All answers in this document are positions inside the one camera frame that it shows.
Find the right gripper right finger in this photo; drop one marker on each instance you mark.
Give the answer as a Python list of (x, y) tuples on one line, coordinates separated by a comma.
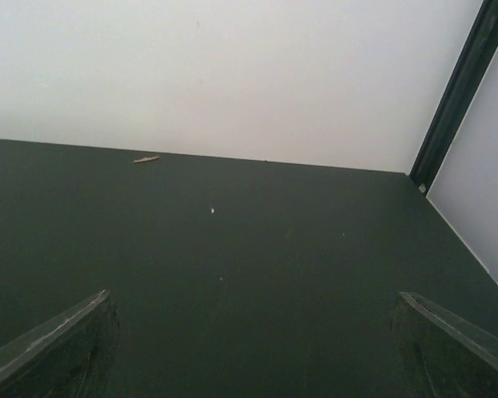
[(443, 355)]

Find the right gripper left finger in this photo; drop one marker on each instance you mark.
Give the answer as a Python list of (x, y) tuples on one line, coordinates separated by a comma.
[(70, 355)]

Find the small wood chip debris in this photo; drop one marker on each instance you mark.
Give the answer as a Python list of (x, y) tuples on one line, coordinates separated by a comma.
[(146, 159)]

